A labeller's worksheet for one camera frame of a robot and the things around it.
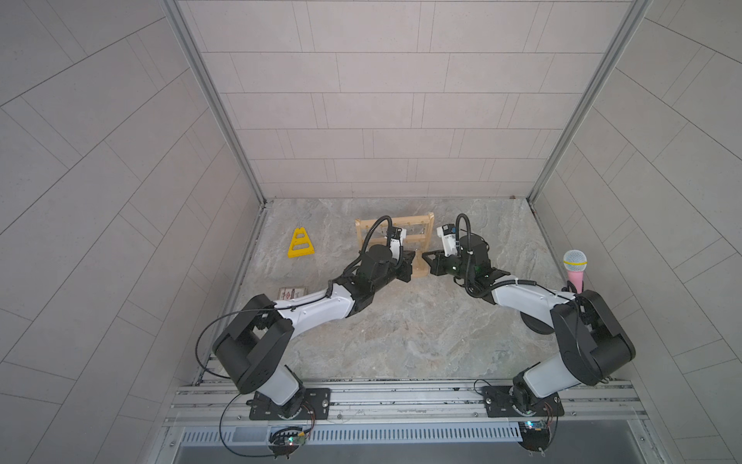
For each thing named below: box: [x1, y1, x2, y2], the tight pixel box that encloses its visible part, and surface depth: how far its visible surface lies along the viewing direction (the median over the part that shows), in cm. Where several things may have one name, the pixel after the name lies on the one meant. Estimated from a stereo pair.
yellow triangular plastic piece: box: [286, 227, 316, 259], surface depth 104 cm
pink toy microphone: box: [562, 249, 589, 294], surface depth 70 cm
